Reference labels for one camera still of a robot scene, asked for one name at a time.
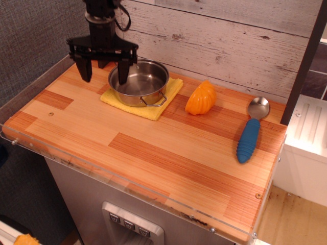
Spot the clear acrylic guard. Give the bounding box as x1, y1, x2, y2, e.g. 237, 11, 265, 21
0, 37, 93, 123
0, 122, 258, 242

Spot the clear acrylic front guard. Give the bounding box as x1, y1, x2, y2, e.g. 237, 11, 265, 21
0, 122, 258, 242

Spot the dark vertical post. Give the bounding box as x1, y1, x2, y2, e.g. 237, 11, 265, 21
98, 60, 118, 69
280, 0, 326, 126

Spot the dark left vertical post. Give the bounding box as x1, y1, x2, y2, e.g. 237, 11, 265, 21
98, 60, 118, 69

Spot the blue handled metal spoon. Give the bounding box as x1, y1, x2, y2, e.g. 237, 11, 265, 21
237, 97, 270, 164

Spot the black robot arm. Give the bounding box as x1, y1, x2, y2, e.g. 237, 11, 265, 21
67, 1, 138, 85

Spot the clear acrylic left guard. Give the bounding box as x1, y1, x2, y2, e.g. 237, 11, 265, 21
0, 37, 93, 123

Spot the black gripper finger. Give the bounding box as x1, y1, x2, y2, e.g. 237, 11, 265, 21
118, 59, 130, 85
75, 57, 92, 82

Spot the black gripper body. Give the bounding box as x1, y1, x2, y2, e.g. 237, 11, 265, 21
67, 17, 138, 64

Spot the yellow folded cloth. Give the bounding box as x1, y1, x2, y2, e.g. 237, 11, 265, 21
100, 78, 183, 121

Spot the orange toy at corner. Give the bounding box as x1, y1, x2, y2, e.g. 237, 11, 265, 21
13, 234, 40, 245

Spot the ice dispenser button panel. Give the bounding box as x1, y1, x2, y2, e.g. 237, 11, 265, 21
102, 202, 165, 244

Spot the silver steel pot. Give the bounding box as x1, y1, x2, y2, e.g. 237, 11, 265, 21
108, 59, 169, 107

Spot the orange plastic pepper half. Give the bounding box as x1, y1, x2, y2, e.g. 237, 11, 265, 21
185, 80, 217, 115

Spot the silver toy fridge cabinet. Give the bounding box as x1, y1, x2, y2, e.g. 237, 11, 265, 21
46, 159, 233, 244

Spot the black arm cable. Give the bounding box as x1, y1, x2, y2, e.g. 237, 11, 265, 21
114, 2, 132, 32

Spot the dark right vertical post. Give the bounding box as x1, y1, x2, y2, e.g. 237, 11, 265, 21
280, 0, 326, 126

